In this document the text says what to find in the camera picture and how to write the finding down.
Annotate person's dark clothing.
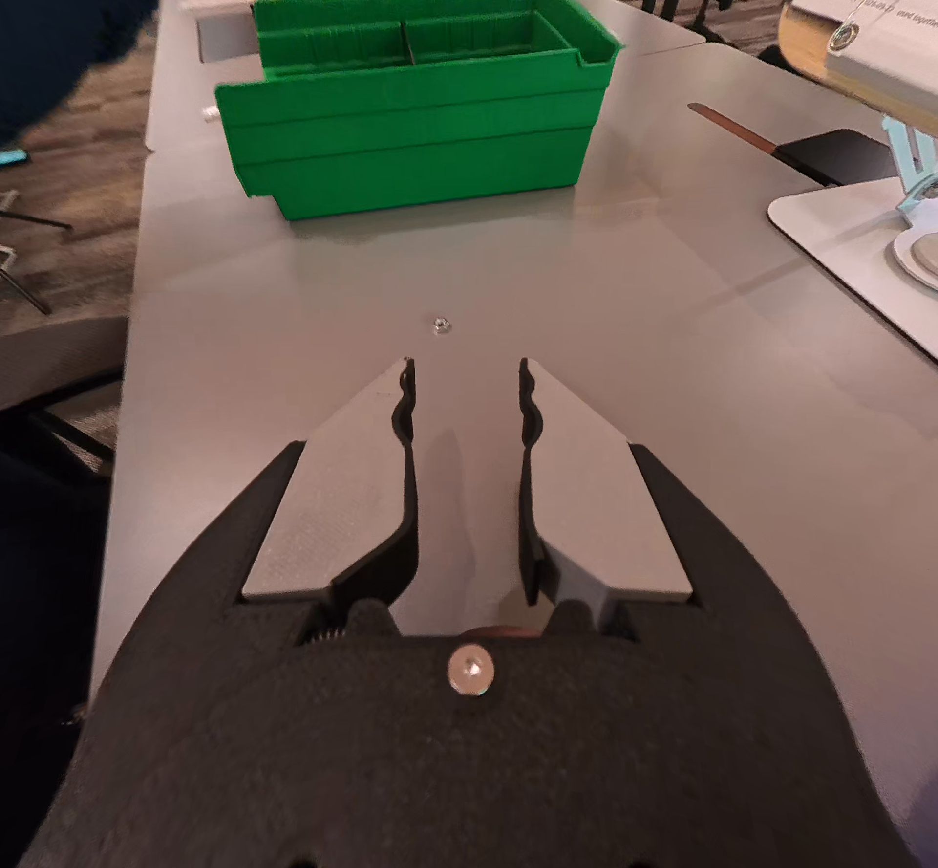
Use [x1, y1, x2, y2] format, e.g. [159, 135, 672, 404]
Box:
[0, 443, 122, 868]

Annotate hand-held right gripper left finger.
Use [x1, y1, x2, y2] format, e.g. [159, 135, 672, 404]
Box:
[242, 358, 420, 607]

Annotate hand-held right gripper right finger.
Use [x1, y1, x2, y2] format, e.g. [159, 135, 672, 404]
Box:
[518, 358, 694, 636]

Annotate grey office chair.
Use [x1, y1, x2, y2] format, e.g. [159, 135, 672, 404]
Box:
[0, 314, 129, 469]

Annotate instruction sheet on stand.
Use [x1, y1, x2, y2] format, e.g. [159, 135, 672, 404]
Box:
[777, 0, 938, 129]

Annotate person's left forearm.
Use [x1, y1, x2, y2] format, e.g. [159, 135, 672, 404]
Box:
[0, 0, 183, 145]

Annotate brown flat strip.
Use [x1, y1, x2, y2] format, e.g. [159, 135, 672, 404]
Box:
[686, 103, 779, 155]

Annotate black phone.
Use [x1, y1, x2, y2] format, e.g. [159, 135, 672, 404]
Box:
[775, 128, 900, 188]

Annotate black tripod legs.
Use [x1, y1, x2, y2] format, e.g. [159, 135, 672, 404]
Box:
[0, 190, 74, 315]

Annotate green plastic bin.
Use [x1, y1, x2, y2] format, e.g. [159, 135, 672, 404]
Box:
[214, 0, 625, 222]

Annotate white stand base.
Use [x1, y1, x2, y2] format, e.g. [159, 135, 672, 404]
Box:
[767, 177, 938, 360]

